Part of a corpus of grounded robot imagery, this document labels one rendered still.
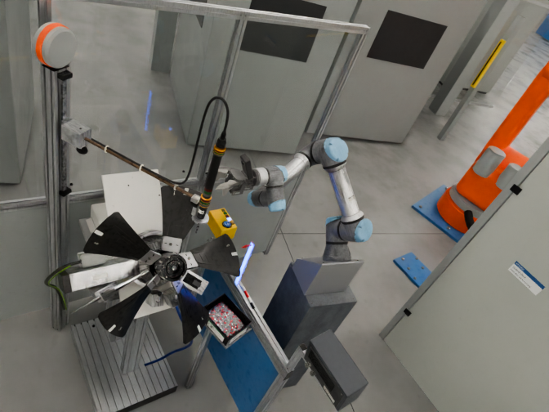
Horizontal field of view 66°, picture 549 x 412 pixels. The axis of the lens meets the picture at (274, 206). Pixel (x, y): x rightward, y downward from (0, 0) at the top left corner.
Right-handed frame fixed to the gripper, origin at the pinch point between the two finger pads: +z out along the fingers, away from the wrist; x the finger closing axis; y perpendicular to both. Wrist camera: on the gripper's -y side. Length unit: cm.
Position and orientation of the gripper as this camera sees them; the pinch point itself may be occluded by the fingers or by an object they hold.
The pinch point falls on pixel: (212, 179)
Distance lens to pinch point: 164.9
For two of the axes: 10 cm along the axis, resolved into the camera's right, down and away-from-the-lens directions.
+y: -3.1, 7.2, 6.2
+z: -8.0, 1.5, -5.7
